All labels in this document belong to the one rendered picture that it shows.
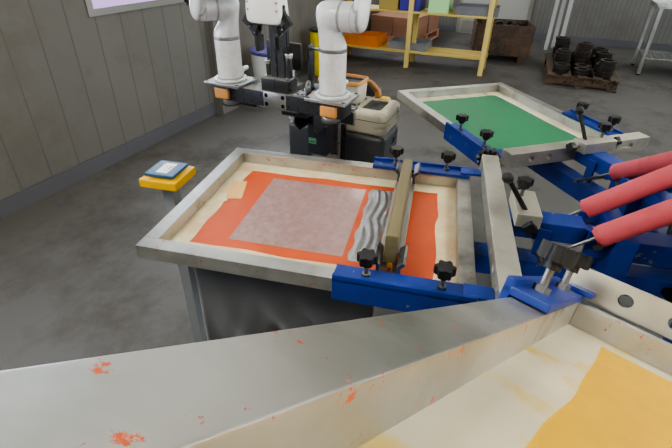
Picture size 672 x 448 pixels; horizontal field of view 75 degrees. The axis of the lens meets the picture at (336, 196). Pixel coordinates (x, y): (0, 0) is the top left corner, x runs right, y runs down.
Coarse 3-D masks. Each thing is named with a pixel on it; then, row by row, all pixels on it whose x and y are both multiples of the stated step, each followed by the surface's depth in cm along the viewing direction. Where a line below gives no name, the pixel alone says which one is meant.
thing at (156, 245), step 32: (224, 160) 144; (256, 160) 150; (288, 160) 147; (320, 160) 146; (192, 192) 126; (160, 224) 112; (160, 256) 104; (192, 256) 102; (224, 256) 101; (256, 256) 102; (320, 288) 98
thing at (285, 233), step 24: (216, 216) 122; (240, 216) 122; (264, 216) 122; (288, 216) 123; (312, 216) 123; (192, 240) 112; (216, 240) 113; (240, 240) 113; (264, 240) 113; (288, 240) 113; (312, 240) 113; (336, 240) 113; (408, 240) 114; (432, 240) 114; (336, 264) 105; (408, 264) 106; (432, 264) 106
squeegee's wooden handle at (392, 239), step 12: (408, 168) 126; (408, 180) 120; (396, 192) 114; (408, 192) 125; (396, 204) 109; (396, 216) 104; (396, 228) 100; (396, 240) 98; (384, 252) 100; (396, 252) 99
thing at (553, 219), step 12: (552, 216) 109; (564, 216) 109; (576, 216) 109; (516, 228) 109; (552, 228) 106; (564, 228) 106; (576, 228) 105; (552, 240) 108; (564, 240) 107; (576, 240) 107
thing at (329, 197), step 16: (256, 176) 143; (272, 176) 143; (288, 176) 143; (256, 192) 134; (272, 192) 134; (288, 192) 134; (304, 192) 134; (320, 192) 134; (336, 192) 134; (352, 192) 135; (368, 192) 135; (416, 192) 135; (288, 208) 126; (304, 208) 126; (320, 208) 126; (336, 208) 127; (352, 208) 127; (416, 208) 127; (432, 208) 127; (416, 224) 120; (432, 224) 120
